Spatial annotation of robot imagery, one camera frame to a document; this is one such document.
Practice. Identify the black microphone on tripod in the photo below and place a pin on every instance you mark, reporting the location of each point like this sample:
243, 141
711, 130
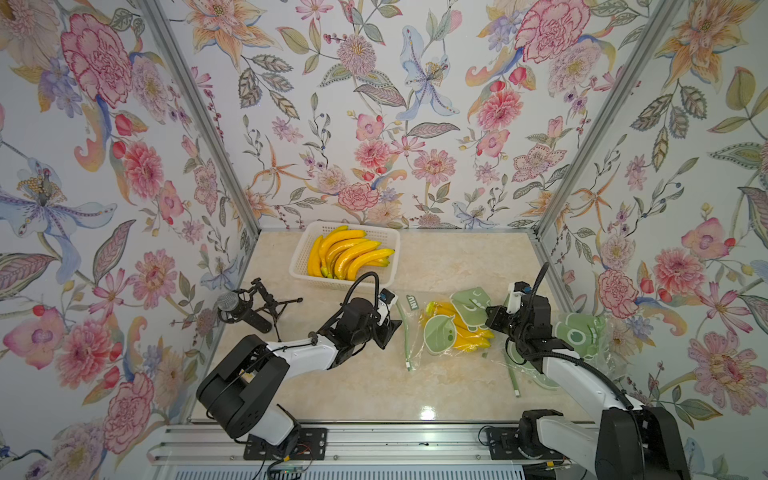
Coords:
255, 306

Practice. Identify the zip-top bag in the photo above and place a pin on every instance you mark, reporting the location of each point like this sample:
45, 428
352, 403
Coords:
519, 371
439, 325
589, 336

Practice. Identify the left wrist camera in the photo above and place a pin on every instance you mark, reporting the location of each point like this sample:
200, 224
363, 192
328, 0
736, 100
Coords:
387, 301

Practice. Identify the aluminium front rail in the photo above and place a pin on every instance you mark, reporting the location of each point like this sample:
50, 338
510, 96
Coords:
346, 443

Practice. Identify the yellow banana bunch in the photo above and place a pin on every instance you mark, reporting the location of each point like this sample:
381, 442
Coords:
337, 249

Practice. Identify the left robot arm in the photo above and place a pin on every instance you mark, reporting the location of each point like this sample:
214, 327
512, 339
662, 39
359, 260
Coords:
238, 393

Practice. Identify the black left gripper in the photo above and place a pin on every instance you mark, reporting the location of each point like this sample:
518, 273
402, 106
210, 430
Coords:
386, 331

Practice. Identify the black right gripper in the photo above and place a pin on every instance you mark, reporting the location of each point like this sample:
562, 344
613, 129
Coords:
495, 318

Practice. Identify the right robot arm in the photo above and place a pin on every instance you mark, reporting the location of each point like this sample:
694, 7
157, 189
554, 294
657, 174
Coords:
629, 440

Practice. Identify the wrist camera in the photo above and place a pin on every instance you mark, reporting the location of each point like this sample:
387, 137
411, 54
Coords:
387, 301
514, 299

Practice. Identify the white plastic basket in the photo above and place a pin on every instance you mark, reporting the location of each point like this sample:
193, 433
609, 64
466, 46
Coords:
390, 238

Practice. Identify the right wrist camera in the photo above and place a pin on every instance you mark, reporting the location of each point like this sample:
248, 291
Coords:
514, 299

